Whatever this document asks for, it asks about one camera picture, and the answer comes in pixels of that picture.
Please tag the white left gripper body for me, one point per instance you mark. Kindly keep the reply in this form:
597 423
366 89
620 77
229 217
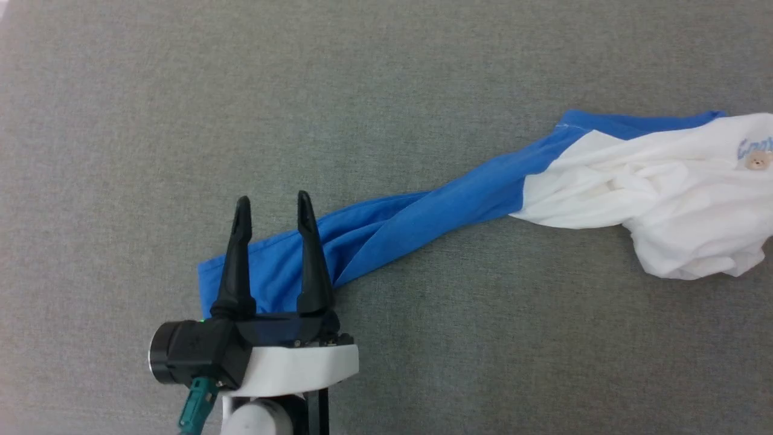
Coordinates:
302 365

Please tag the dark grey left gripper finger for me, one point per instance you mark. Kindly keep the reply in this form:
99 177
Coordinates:
237 272
314 272

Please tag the blue and white t-shirt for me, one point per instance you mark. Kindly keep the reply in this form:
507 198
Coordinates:
423 217

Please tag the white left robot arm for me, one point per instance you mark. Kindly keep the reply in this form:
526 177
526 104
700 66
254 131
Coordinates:
259 420

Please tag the grey fabric sofa seat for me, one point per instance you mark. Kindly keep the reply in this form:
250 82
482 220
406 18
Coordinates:
423 338

